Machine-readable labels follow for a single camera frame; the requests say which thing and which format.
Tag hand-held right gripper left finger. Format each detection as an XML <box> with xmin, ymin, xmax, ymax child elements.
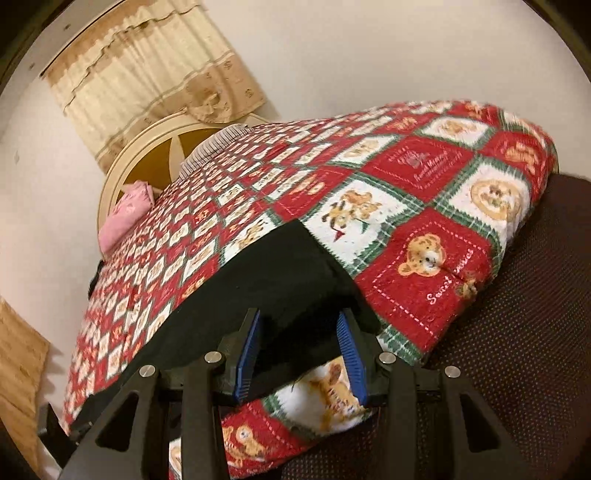
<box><xmin>58</xmin><ymin>308</ymin><xmax>264</xmax><ymax>480</ymax></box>

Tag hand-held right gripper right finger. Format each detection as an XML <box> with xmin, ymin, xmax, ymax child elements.
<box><xmin>336</xmin><ymin>308</ymin><xmax>539</xmax><ymax>480</ymax></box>

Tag black pants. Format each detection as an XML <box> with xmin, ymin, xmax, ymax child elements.
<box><xmin>69</xmin><ymin>220</ymin><xmax>382</xmax><ymax>437</ymax></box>

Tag small black object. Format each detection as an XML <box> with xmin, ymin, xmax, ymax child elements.
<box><xmin>89</xmin><ymin>259</ymin><xmax>105</xmax><ymax>297</ymax></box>

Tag dark brown dotted rug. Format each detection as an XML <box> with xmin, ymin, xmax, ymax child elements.
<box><xmin>281</xmin><ymin>173</ymin><xmax>591</xmax><ymax>480</ymax></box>

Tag pink pillow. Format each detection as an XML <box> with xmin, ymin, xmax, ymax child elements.
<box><xmin>99</xmin><ymin>181</ymin><xmax>155</xmax><ymax>256</ymax></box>

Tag red bear printed blanket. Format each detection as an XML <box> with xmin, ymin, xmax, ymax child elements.
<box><xmin>62</xmin><ymin>99</ymin><xmax>559</xmax><ymax>480</ymax></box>

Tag grey striped pillow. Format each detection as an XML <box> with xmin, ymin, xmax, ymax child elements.
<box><xmin>178</xmin><ymin>124</ymin><xmax>250</xmax><ymax>178</ymax></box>

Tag cream round headboard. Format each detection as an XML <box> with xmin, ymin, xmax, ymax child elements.
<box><xmin>97</xmin><ymin>113</ymin><xmax>273</xmax><ymax>232</ymax></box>

